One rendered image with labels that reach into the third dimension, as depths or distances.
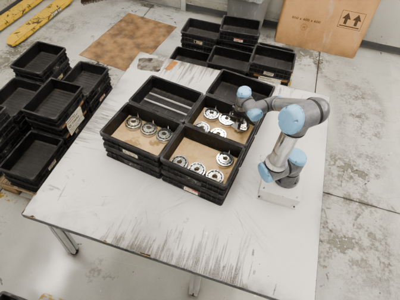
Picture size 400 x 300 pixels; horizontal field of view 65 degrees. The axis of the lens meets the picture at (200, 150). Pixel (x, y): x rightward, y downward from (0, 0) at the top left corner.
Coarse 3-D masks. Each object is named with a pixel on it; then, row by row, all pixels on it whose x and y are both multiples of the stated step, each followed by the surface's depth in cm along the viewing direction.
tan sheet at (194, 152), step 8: (184, 144) 192; (192, 144) 193; (200, 144) 193; (176, 152) 188; (184, 152) 189; (192, 152) 189; (200, 152) 189; (208, 152) 190; (216, 152) 190; (168, 160) 184; (192, 160) 185; (200, 160) 186; (208, 160) 186; (208, 168) 182; (216, 168) 183; (224, 176) 180
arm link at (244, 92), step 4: (240, 88) 169; (244, 88) 169; (248, 88) 169; (240, 92) 168; (244, 92) 168; (248, 92) 168; (236, 96) 174; (240, 96) 169; (244, 96) 168; (248, 96) 168; (236, 100) 175; (240, 100) 170; (244, 100) 169; (236, 104) 177; (240, 104) 171
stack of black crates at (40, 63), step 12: (36, 48) 289; (48, 48) 290; (60, 48) 286; (24, 60) 279; (36, 60) 288; (48, 60) 288; (60, 60) 282; (24, 72) 267; (36, 72) 262; (48, 72) 272; (60, 72) 287
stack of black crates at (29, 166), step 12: (36, 132) 251; (24, 144) 248; (36, 144) 256; (48, 144) 257; (60, 144) 245; (12, 156) 239; (24, 156) 249; (36, 156) 249; (48, 156) 250; (60, 156) 251; (0, 168) 228; (12, 168) 241; (24, 168) 242; (36, 168) 242; (48, 168) 239; (12, 180) 237; (24, 180) 233; (36, 180) 230
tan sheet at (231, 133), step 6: (204, 108) 212; (198, 120) 205; (204, 120) 206; (210, 126) 203; (216, 126) 203; (252, 126) 205; (228, 132) 200; (234, 132) 201; (240, 132) 201; (246, 132) 201; (234, 138) 198; (240, 138) 198; (246, 138) 198
